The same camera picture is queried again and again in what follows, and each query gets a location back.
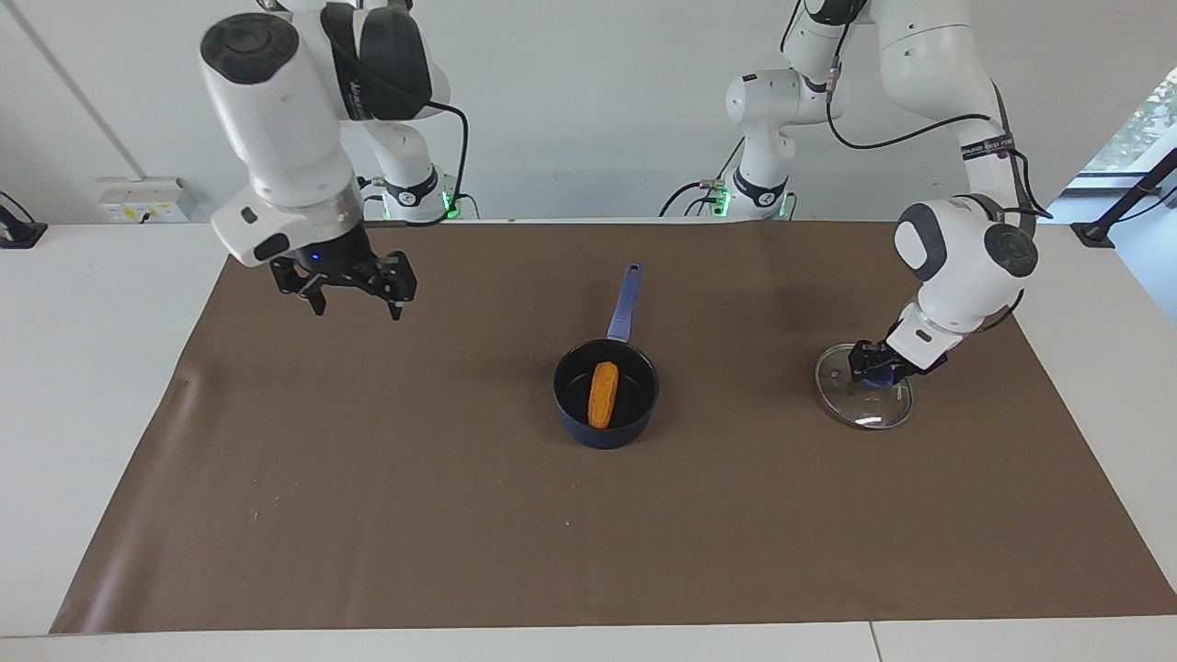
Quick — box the white wall socket box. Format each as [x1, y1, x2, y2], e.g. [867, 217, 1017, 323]
[97, 177, 200, 225]

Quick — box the black stand with cable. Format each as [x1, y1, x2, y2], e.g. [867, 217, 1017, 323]
[0, 190, 49, 250]

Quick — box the black left arm base cable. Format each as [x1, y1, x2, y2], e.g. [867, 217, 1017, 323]
[657, 138, 748, 220]

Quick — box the brown table mat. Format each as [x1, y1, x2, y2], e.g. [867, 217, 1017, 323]
[49, 219, 1177, 635]

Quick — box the glass lid with blue knob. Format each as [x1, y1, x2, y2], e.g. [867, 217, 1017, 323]
[814, 342, 915, 432]

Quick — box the black stand with pole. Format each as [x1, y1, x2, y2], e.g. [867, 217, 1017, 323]
[1070, 145, 1177, 250]

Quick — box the yellow corn cob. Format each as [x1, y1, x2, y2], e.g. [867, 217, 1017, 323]
[588, 360, 620, 430]

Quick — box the dark blue pot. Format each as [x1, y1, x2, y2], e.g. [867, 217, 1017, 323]
[552, 262, 661, 451]

